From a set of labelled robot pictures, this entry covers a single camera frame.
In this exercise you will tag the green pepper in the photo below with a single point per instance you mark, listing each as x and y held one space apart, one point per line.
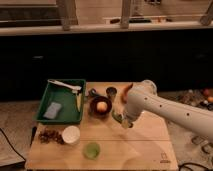
117 117

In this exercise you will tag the white spoon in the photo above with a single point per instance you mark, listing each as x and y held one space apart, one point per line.
65 85

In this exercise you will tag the spice bottles cluster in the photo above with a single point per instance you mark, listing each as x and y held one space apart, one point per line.
195 98

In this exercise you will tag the yellow round fruit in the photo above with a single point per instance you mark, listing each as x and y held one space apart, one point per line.
101 106

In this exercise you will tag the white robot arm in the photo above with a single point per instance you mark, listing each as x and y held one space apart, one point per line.
143 97

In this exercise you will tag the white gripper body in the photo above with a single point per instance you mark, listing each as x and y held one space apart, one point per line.
126 124

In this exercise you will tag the green plastic cup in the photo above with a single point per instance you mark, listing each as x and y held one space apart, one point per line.
91 150

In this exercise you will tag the orange bowl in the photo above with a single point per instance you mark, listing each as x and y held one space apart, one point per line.
124 93

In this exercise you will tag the yellow handled knife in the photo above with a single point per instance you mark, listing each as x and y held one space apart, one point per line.
78 101

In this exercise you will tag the dark small clip object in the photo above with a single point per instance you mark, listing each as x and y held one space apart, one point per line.
92 93

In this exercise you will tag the dark brown bowl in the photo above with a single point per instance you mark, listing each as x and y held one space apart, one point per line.
93 104

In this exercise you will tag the dark grape bunch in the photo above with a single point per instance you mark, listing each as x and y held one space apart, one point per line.
45 136

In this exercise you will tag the metal cup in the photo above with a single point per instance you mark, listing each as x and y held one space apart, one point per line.
111 93

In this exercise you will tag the green plastic tray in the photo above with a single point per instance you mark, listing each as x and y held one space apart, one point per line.
68 114

